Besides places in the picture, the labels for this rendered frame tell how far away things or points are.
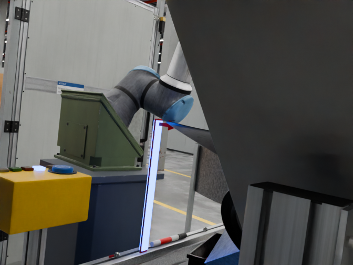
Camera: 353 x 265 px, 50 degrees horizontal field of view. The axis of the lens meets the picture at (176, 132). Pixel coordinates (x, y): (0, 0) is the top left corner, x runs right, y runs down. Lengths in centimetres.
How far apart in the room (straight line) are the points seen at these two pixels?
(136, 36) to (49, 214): 229
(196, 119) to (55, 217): 1061
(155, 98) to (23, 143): 126
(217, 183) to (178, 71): 188
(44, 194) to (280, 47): 49
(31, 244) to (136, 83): 72
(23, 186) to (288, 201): 45
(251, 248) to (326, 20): 22
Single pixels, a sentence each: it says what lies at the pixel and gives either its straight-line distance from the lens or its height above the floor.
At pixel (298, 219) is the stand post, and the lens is 36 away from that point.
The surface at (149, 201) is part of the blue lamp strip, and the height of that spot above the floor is 99.
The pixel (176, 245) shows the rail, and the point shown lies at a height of 85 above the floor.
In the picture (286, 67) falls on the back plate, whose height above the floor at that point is 126.
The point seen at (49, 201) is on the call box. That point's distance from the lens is 71.
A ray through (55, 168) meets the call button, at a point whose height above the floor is 108.
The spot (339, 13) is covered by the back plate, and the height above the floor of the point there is 130.
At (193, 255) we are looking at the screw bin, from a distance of 95.
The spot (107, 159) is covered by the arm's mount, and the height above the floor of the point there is 104.
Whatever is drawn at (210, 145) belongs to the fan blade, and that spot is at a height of 114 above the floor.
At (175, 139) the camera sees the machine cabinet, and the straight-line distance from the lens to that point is 1184.
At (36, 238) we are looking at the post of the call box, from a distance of 77.
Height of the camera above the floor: 121
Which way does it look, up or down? 3 degrees down
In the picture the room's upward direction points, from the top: 7 degrees clockwise
